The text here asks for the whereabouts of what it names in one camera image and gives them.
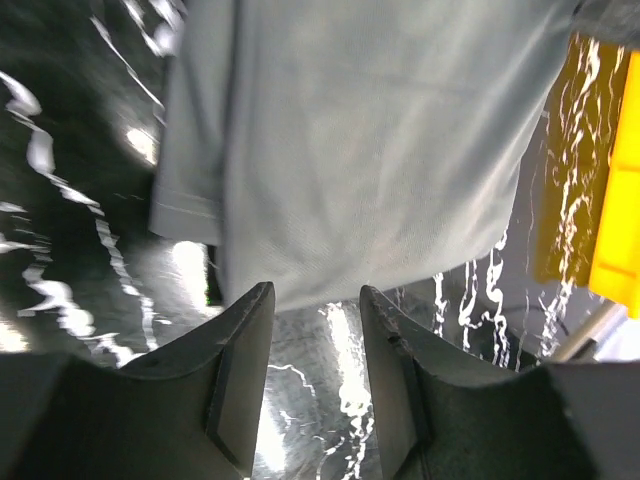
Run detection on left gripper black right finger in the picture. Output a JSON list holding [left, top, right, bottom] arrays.
[[360, 286, 639, 480]]

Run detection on yellow plastic bin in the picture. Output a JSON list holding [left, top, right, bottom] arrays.
[[589, 52, 640, 319]]

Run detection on grey t-shirt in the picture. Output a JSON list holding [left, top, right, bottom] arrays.
[[150, 1, 577, 310]]

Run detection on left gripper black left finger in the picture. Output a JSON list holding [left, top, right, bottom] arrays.
[[1, 283, 275, 479]]

